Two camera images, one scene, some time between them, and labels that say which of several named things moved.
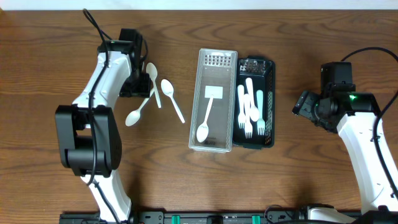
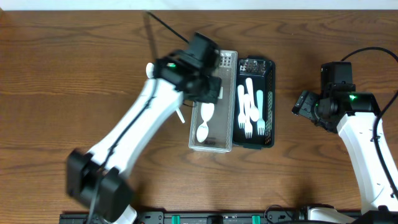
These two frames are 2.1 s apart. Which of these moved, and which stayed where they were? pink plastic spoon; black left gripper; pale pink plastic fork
Moved: black left gripper
Stayed: pink plastic spoon; pale pink plastic fork
